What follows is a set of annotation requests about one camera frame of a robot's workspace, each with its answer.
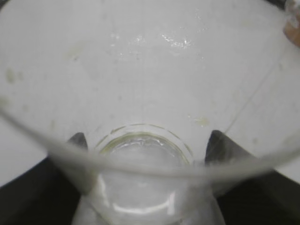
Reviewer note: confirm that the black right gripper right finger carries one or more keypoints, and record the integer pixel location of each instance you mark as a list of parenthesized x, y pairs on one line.
[(270, 199)]

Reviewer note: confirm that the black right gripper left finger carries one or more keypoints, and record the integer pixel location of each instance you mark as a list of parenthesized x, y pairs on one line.
[(41, 196)]

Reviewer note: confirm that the transparent plastic cup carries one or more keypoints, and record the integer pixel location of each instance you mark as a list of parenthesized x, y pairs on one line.
[(147, 103)]

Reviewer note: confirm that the orange juice bottle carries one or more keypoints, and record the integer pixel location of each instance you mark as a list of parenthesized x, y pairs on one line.
[(292, 25)]

